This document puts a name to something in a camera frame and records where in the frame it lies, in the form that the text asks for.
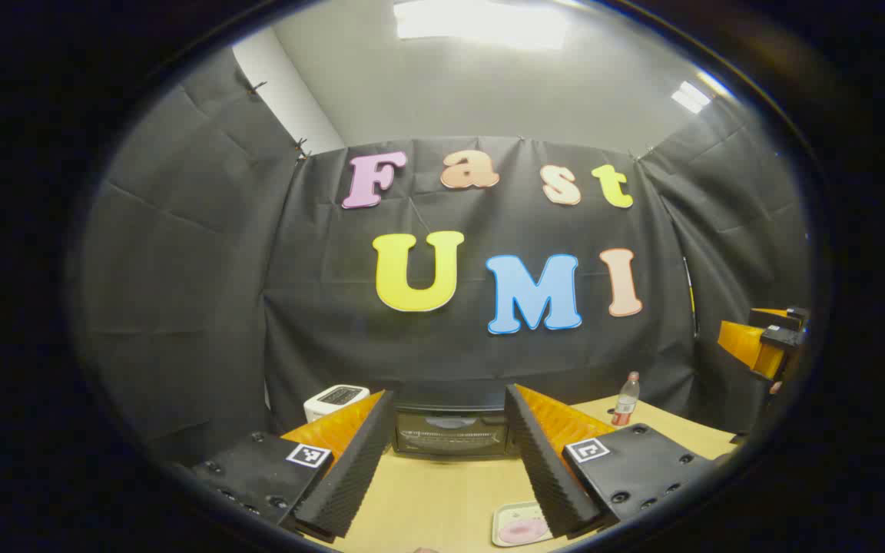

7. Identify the black backdrop cloth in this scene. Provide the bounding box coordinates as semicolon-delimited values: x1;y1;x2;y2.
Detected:
78;46;812;462

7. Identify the white toaster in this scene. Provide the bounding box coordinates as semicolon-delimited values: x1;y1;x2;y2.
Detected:
303;385;370;423

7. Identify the cream rectangular tray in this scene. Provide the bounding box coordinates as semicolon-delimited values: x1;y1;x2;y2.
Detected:
492;502;555;548

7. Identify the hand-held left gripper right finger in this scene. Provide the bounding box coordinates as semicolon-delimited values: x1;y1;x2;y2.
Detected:
505;383;728;538

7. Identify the large ceiling light panel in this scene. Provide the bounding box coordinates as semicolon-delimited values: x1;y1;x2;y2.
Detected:
394;0;570;48

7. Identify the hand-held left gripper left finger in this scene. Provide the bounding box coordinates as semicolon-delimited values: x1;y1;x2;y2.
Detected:
181;389;396;540

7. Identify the small ceiling light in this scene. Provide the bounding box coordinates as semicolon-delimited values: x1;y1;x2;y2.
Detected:
671;81;712;114

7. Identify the clear bottle with red label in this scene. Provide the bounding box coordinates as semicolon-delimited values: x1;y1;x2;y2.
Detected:
612;372;641;428

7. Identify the black electric oven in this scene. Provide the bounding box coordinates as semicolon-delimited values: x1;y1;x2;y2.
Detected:
393;384;516;460

